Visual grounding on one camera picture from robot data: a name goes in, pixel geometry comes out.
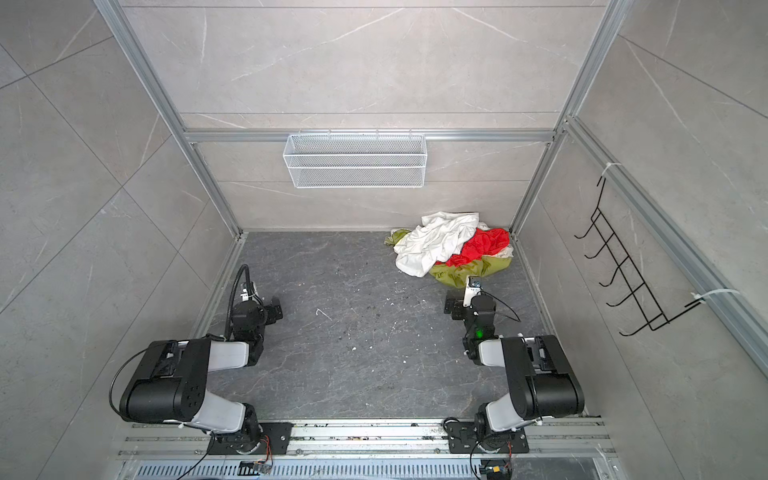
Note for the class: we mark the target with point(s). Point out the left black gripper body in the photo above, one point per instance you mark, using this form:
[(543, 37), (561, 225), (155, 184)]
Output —
[(272, 316)]

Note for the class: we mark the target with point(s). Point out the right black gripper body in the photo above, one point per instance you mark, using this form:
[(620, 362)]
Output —
[(461, 311)]

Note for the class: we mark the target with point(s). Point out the red cloth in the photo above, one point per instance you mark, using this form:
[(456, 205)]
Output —
[(482, 243)]

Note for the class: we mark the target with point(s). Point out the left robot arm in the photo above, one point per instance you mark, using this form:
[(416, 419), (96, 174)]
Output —
[(169, 384)]

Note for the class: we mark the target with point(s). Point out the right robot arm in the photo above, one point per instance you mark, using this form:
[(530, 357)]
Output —
[(541, 382)]

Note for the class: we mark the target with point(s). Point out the green cloth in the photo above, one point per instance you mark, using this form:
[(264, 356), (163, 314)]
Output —
[(456, 276)]

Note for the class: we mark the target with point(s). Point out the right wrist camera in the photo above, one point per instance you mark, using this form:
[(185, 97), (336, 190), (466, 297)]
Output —
[(473, 288)]

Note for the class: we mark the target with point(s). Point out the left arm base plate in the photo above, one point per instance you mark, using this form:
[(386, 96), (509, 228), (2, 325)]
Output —
[(273, 436)]

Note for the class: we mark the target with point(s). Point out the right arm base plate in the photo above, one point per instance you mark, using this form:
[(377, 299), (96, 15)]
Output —
[(465, 437)]

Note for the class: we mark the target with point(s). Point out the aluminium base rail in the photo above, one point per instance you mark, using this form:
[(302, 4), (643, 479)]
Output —
[(569, 448)]

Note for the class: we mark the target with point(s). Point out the white wire mesh basket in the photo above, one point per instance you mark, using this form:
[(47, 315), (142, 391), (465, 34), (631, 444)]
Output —
[(360, 160)]

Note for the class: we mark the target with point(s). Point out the black wire hook rack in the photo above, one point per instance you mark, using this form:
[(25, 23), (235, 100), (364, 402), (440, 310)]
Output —
[(627, 273)]

